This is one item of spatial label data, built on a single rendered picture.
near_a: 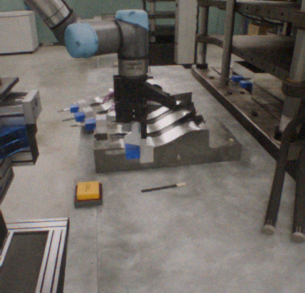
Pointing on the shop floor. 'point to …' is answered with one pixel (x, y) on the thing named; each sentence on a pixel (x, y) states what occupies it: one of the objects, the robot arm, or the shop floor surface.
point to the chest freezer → (18, 32)
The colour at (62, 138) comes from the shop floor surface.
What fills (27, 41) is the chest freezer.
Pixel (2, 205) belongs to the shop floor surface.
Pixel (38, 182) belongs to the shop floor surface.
